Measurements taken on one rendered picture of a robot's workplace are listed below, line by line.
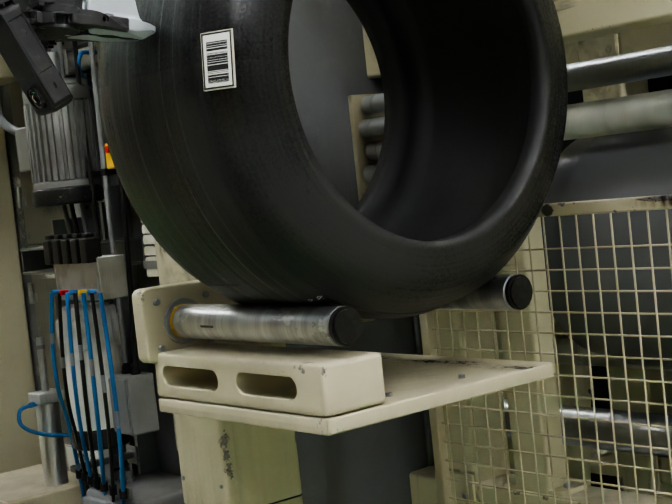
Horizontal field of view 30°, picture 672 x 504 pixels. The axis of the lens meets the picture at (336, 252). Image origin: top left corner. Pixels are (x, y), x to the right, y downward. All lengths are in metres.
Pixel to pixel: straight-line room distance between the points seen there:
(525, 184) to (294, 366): 0.38
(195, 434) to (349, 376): 0.46
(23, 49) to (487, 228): 0.58
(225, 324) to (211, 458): 0.29
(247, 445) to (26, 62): 0.70
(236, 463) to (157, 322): 0.24
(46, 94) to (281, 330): 0.39
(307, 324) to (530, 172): 0.35
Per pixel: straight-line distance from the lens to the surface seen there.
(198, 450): 1.80
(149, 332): 1.64
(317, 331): 1.39
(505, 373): 1.56
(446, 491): 2.03
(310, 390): 1.39
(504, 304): 1.57
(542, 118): 1.59
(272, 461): 1.79
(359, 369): 1.40
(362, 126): 2.03
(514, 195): 1.54
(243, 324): 1.51
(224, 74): 1.30
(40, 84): 1.30
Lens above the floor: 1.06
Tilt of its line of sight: 3 degrees down
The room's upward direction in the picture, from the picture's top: 6 degrees counter-clockwise
